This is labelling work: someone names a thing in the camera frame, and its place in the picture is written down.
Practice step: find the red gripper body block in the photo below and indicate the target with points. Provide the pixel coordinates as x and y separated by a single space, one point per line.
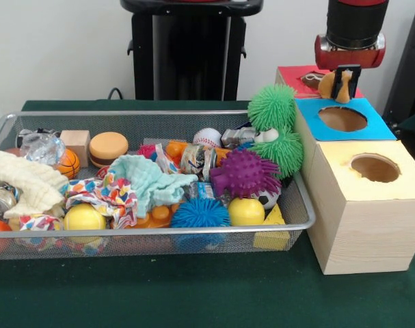
350 57

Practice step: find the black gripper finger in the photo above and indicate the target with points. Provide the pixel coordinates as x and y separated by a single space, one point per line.
355 80
337 83

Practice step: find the tan plush bear toy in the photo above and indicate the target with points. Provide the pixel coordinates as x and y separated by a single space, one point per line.
345 92

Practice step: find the plain green spiky ball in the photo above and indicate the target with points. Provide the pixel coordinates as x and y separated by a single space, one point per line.
272 106

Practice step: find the green spiky ball with eyes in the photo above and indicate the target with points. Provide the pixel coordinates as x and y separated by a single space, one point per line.
284 152

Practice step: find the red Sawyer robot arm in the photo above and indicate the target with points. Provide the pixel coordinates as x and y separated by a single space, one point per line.
355 20

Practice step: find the wooden box with three holes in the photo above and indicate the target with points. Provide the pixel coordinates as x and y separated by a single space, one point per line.
364 232

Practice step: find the shallow clear mesh bin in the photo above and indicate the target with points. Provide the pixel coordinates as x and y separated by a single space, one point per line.
159 244

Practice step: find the black chair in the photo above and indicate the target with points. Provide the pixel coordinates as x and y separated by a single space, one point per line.
409 68

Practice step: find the silver toy robot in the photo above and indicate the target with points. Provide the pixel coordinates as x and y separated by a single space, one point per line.
238 136

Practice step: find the purple spiky toy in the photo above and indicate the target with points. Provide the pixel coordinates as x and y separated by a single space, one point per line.
244 174

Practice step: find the crushed silver drink can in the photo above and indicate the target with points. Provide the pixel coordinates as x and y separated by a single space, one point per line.
197 157

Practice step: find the blue spiky ball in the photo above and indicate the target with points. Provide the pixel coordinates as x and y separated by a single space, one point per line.
200 212

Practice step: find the light blue cloth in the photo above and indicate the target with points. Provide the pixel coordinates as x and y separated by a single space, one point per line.
150 182

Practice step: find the colourful patterned cloth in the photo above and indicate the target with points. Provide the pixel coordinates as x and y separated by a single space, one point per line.
103 196

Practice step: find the yellow ball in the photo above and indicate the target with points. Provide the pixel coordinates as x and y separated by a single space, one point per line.
84 218

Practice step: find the cream white cloth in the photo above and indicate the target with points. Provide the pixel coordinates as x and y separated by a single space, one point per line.
26 181

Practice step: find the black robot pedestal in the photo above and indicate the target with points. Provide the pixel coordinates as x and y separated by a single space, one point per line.
180 51

